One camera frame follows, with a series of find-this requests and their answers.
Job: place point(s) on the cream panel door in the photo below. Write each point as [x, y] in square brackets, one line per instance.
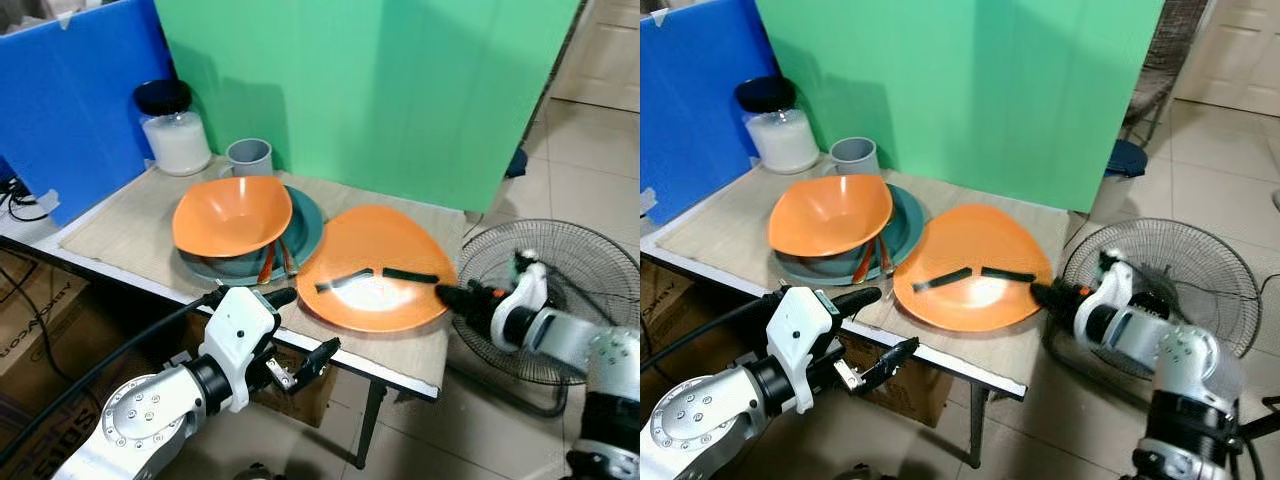
[605, 50]
[1235, 50]

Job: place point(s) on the grey cup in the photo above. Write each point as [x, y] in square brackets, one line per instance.
[250, 160]
[855, 158]

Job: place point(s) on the orange plastic bowl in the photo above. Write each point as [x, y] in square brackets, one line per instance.
[232, 215]
[830, 213]

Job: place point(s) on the blue round stool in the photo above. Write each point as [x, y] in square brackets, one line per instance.
[516, 163]
[1127, 158]

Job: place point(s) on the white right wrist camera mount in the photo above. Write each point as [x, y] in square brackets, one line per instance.
[528, 290]
[1118, 285]

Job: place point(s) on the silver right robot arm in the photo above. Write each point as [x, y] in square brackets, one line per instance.
[1180, 375]
[580, 345]

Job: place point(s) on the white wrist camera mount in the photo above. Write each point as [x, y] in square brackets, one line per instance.
[528, 290]
[1118, 285]
[800, 335]
[240, 335]

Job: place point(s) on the large printed cardboard box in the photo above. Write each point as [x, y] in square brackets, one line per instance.
[40, 350]
[665, 300]

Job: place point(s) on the dark wicker chair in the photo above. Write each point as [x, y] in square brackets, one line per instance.
[1165, 50]

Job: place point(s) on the blue plastic board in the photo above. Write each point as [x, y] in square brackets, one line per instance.
[690, 110]
[70, 110]

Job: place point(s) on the beige table mat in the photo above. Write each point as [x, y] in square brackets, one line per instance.
[720, 235]
[125, 235]

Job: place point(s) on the orange plastic plate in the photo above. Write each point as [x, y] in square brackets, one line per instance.
[975, 240]
[375, 240]

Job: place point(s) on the white jar with black lid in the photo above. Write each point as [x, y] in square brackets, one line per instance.
[782, 138]
[178, 140]

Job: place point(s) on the small brown cardboard box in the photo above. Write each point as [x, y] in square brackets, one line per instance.
[920, 390]
[300, 400]

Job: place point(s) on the dark metal table leg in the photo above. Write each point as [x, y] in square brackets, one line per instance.
[978, 425]
[368, 425]

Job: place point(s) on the teal plate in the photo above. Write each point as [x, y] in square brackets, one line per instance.
[305, 225]
[905, 225]

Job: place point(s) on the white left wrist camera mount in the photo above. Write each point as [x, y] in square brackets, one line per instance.
[800, 335]
[240, 335]

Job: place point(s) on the orange chopstick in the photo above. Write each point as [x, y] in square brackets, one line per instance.
[288, 260]
[266, 265]
[862, 265]
[885, 258]

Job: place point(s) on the green plastic board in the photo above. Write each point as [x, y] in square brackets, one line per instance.
[960, 90]
[370, 90]

